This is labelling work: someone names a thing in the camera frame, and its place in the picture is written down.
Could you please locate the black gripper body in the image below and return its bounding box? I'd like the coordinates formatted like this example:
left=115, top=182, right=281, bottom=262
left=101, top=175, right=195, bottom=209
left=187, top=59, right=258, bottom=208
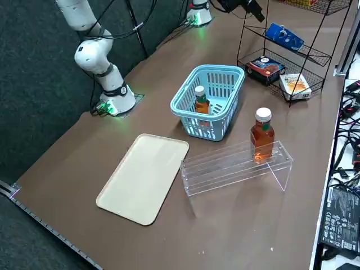
left=218, top=0, right=250, bottom=14

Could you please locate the blue Oreo cookie pack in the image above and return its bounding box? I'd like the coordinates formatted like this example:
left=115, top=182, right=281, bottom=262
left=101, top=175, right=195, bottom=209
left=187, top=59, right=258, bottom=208
left=264, top=22, right=306, bottom=53

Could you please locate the amber tea bottle white cap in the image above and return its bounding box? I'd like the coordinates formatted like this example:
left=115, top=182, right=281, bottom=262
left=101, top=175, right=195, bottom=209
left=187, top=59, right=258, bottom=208
left=249, top=107, right=276, bottom=165
left=193, top=85, right=211, bottom=115

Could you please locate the light blue plastic basket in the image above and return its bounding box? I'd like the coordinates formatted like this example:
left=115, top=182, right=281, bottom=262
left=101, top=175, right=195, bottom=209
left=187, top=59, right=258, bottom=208
left=170, top=64, right=245, bottom=142

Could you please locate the clear acrylic beverage shelf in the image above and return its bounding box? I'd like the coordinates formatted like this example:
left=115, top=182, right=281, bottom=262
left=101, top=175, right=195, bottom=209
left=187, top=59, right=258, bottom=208
left=179, top=139, right=294, bottom=197

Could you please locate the yellow Nabati wafer box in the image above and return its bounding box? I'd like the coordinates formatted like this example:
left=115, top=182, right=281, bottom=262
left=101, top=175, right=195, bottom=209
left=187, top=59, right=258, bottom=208
left=283, top=0, right=317, bottom=6

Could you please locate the dark Chocofello cookie box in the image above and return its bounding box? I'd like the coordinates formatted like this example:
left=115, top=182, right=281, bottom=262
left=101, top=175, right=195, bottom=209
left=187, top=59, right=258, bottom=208
left=244, top=55, right=286, bottom=87

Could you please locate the white orange biscuit box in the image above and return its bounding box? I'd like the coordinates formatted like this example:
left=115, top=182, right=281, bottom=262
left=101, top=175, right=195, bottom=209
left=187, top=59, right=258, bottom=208
left=278, top=73, right=313, bottom=101

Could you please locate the cream plastic tray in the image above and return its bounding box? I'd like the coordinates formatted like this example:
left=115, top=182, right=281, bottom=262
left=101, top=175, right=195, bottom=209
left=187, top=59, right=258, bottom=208
left=96, top=133, right=190, bottom=227

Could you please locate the black labelled power adapter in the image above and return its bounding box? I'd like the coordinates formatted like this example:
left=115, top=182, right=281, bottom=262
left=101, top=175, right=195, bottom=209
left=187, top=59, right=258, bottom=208
left=320, top=185, right=360, bottom=254

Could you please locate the black wire snack shelf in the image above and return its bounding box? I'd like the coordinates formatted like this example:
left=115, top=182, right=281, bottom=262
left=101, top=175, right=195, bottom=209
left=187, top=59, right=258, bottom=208
left=236, top=0, right=354, bottom=108

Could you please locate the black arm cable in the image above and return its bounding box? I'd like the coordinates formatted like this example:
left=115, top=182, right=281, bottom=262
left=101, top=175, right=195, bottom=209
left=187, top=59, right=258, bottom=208
left=84, top=0, right=158, bottom=40
left=128, top=0, right=150, bottom=59

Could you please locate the aluminium camera post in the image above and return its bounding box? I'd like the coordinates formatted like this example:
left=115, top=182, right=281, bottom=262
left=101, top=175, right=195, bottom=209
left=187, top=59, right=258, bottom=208
left=333, top=11, right=360, bottom=78

